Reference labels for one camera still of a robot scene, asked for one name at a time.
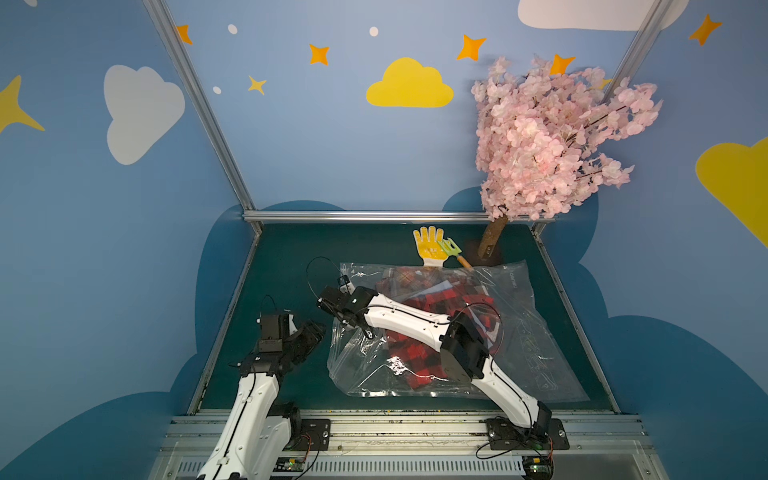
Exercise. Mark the right green circuit board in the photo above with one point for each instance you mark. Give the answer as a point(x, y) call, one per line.
point(537, 468)

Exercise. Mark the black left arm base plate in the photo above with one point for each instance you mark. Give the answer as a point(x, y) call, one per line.
point(312, 435)

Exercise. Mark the clear plastic vacuum bag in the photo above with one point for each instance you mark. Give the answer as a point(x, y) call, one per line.
point(529, 354)

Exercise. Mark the left aluminium corner post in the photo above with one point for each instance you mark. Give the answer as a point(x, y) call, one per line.
point(164, 24)

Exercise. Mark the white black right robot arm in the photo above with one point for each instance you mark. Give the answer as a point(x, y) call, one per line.
point(464, 355)

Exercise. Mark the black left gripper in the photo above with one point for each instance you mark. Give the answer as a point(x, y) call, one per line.
point(306, 339)

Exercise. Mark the yellow dotted work glove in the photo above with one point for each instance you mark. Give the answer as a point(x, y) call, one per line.
point(427, 240)

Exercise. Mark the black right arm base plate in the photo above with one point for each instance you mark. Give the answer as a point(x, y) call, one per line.
point(503, 435)

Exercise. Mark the left green circuit board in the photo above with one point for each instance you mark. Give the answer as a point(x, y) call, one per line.
point(289, 464)

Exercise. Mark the pink cherry blossom tree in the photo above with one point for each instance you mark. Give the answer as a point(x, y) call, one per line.
point(539, 139)

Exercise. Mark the aluminium corner post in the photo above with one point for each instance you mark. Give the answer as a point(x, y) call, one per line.
point(645, 19)
point(164, 24)

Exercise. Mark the right aluminium corner post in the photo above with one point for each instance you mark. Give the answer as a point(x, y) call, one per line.
point(645, 19)

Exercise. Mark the green toy garden rake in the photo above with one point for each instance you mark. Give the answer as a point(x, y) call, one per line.
point(449, 246)

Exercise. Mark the red black plaid shirt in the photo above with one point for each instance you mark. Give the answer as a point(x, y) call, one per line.
point(441, 291)

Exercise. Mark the aluminium back frame rail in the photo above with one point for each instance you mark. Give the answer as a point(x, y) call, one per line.
point(369, 217)

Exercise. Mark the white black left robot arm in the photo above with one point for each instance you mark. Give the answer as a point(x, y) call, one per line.
point(257, 430)

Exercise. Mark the aluminium front rail platform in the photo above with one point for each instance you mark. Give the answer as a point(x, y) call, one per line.
point(370, 444)

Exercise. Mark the green circuit board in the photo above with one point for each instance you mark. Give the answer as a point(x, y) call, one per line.
point(537, 468)
point(289, 464)

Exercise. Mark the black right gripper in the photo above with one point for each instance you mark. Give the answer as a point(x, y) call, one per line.
point(330, 303)

